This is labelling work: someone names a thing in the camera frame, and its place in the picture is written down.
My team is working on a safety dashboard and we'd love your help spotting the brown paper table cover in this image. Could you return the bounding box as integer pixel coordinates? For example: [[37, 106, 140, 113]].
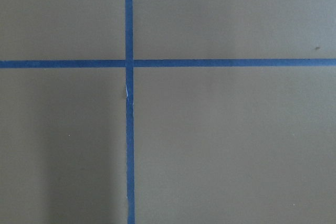
[[1, 0, 335, 223]]

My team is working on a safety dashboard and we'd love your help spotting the long vertical blue tape strip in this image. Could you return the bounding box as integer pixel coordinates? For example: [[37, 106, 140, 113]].
[[125, 0, 135, 224]]

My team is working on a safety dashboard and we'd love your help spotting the long horizontal blue tape strip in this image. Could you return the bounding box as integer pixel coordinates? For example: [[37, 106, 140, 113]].
[[1, 58, 335, 69]]

